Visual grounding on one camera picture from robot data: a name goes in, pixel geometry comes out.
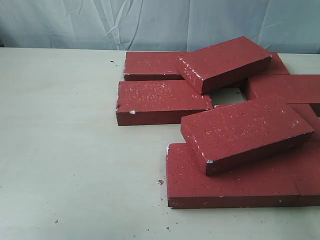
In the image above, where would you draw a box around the red brick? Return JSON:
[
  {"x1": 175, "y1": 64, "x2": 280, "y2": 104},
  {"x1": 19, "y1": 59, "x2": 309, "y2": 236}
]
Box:
[
  {"x1": 260, "y1": 52, "x2": 290, "y2": 75},
  {"x1": 165, "y1": 143, "x2": 300, "y2": 209},
  {"x1": 123, "y1": 51, "x2": 183, "y2": 81},
  {"x1": 180, "y1": 97, "x2": 315, "y2": 176},
  {"x1": 244, "y1": 74, "x2": 320, "y2": 104},
  {"x1": 177, "y1": 36, "x2": 273, "y2": 95},
  {"x1": 287, "y1": 142, "x2": 320, "y2": 207},
  {"x1": 116, "y1": 80, "x2": 213, "y2": 126}
]

